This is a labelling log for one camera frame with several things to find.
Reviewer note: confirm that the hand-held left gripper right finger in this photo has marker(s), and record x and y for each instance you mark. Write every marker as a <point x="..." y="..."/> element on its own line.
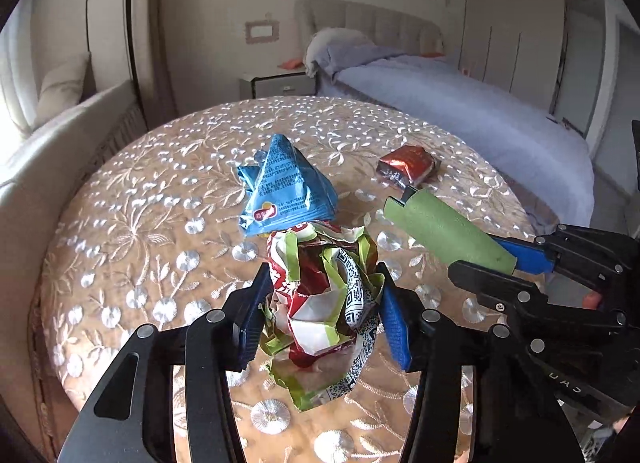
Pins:
<point x="395" y="328"/>

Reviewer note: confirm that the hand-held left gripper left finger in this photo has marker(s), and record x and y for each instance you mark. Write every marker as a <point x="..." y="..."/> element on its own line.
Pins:
<point x="250" y="323"/>

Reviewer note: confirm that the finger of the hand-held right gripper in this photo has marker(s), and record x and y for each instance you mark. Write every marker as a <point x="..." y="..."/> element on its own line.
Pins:
<point x="525" y="255"/>
<point x="490" y="285"/>

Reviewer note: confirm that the green red wrapper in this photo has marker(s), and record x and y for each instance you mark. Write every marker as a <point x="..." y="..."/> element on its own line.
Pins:
<point x="320" y="303"/>

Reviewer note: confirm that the blue snack bag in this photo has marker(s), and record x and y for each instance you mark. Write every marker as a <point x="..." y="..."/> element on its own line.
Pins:
<point x="285" y="183"/>

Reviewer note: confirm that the dark red foil packet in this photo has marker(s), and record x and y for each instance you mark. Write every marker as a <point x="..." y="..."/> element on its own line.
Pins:
<point x="407" y="165"/>

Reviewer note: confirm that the grey blue duvet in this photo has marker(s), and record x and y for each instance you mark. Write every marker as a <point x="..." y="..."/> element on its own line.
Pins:
<point x="450" y="103"/>

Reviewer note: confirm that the beige wardrobe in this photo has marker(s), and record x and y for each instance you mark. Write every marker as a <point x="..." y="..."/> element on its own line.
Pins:
<point x="510" y="28"/>

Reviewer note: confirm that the white nightstand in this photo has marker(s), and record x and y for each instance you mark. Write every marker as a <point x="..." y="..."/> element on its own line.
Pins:
<point x="277" y="83"/>

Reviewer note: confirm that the orange item on nightstand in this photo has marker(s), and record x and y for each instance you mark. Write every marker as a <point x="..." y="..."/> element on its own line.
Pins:
<point x="291" y="63"/>

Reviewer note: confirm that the beige sofa with cushion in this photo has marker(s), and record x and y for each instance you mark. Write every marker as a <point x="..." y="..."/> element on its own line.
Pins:
<point x="75" y="123"/>

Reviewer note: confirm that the beige upholstered bed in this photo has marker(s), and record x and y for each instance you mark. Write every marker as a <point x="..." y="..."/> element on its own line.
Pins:
<point x="370" y="18"/>

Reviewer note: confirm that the grey bed pillow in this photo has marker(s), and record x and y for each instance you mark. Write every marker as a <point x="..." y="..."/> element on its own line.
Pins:
<point x="332" y="43"/>

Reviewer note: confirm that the beige throw pillow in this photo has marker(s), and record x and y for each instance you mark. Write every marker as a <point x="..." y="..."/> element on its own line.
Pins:
<point x="62" y="85"/>

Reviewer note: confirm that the white sheer curtain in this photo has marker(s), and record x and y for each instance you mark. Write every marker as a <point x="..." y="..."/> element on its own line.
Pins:
<point x="15" y="83"/>

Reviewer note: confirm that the white door frame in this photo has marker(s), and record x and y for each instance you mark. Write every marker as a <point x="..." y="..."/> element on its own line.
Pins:
<point x="602" y="83"/>

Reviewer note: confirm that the wall switch panel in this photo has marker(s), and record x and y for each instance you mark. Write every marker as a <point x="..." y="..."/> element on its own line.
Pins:
<point x="261" y="31"/>

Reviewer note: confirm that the dark alcove frame post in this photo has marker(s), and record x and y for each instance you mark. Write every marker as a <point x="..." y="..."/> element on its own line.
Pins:
<point x="136" y="18"/>

